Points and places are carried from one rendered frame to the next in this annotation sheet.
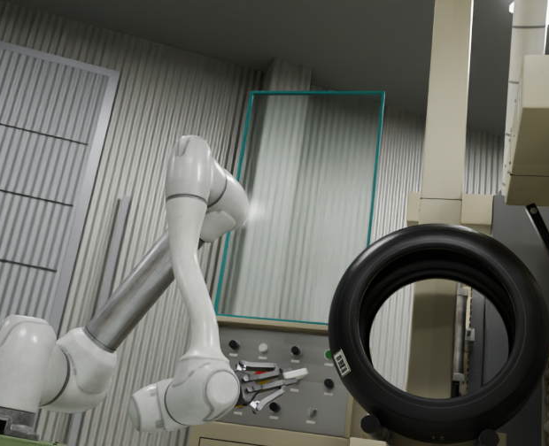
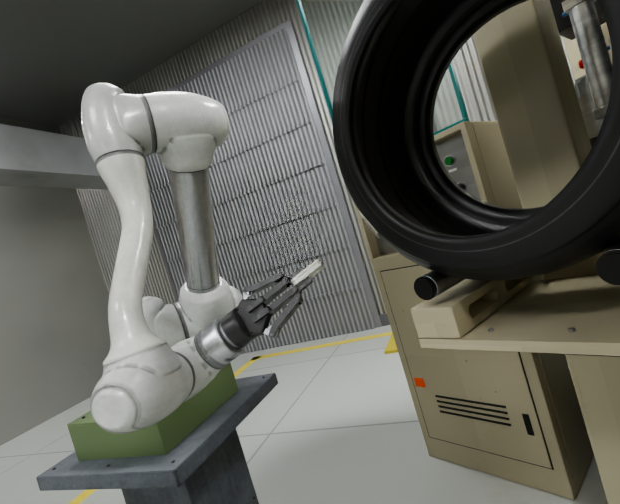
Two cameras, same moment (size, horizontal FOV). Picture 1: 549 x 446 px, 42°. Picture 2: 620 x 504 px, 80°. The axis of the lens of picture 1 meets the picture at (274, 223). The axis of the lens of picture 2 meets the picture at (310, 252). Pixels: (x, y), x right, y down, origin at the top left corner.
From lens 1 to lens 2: 1.30 m
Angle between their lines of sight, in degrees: 40
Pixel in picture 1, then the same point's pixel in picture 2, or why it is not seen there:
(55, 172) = (291, 109)
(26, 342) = not seen: hidden behind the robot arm
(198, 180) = (99, 136)
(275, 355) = not seen: hidden behind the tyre
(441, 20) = not seen: outside the picture
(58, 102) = (270, 67)
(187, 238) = (122, 202)
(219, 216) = (177, 144)
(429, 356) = (529, 125)
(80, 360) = (188, 310)
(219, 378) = (97, 402)
